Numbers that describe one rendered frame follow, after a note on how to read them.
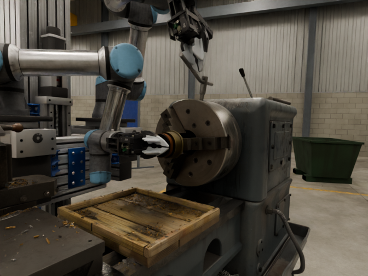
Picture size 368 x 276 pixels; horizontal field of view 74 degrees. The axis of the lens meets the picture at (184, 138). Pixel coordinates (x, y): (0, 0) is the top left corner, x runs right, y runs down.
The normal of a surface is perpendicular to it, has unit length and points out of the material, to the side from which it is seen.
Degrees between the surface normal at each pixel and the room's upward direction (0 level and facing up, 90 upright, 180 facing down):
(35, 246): 0
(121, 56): 90
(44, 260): 0
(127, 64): 90
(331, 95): 90
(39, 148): 90
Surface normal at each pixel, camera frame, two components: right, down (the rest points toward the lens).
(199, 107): -0.59, 0.04
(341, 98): -0.35, 0.06
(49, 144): 0.88, 0.06
